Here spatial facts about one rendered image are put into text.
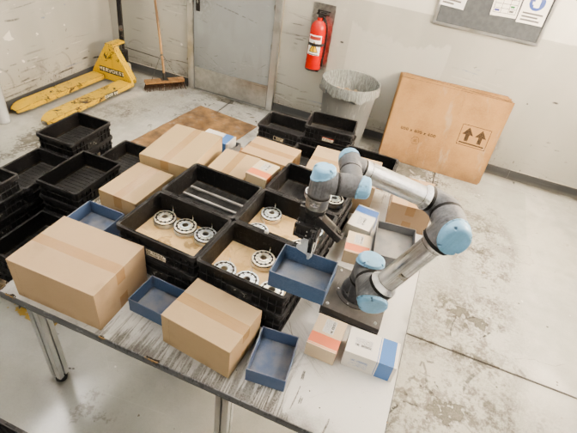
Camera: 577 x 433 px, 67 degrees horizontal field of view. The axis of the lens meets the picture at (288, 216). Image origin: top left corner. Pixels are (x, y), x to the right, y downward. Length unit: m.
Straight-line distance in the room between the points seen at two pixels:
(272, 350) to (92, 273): 0.75
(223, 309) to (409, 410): 1.33
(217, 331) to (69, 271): 0.61
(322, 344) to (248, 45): 3.83
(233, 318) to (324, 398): 0.44
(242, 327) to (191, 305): 0.22
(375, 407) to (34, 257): 1.40
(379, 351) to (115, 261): 1.08
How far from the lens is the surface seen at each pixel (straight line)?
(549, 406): 3.07
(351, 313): 1.92
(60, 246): 1.96
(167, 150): 2.50
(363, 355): 1.75
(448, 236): 1.53
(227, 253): 1.95
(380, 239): 2.31
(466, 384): 2.88
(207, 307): 1.71
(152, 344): 1.82
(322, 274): 1.58
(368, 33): 4.61
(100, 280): 1.79
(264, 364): 1.75
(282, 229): 2.10
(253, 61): 5.06
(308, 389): 1.73
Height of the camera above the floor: 2.18
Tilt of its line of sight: 38 degrees down
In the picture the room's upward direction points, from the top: 9 degrees clockwise
